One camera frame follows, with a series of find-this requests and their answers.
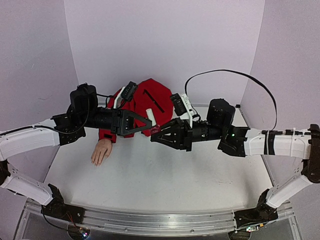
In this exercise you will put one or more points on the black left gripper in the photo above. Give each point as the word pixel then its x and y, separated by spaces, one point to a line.
pixel 123 122

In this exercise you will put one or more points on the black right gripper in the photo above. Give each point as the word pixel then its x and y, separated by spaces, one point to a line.
pixel 187 135

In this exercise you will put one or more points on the white nail polish cap brush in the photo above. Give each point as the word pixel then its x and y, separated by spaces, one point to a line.
pixel 151 117

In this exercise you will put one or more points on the red nail polish bottle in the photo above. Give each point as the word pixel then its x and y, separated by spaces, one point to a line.
pixel 155 129

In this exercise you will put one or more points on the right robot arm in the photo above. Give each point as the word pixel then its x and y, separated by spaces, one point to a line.
pixel 303 144

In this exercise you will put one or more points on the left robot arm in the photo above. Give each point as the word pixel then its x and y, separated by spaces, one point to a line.
pixel 23 140

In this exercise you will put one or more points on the red jacket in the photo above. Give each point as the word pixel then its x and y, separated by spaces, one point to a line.
pixel 149 94

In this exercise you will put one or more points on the mannequin hand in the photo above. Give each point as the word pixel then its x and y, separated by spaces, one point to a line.
pixel 101 151

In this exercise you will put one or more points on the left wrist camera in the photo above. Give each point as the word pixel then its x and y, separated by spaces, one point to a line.
pixel 125 95

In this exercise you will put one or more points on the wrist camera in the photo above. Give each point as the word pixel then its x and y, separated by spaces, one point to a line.
pixel 183 108
pixel 125 95

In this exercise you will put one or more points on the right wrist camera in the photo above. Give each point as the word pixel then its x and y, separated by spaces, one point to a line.
pixel 183 108

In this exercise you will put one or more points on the aluminium front rail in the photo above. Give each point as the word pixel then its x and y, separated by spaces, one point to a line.
pixel 42 223

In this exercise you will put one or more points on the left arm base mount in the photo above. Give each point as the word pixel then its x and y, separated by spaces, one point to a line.
pixel 58 209

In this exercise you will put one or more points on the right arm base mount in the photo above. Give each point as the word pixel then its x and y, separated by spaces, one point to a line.
pixel 261 214

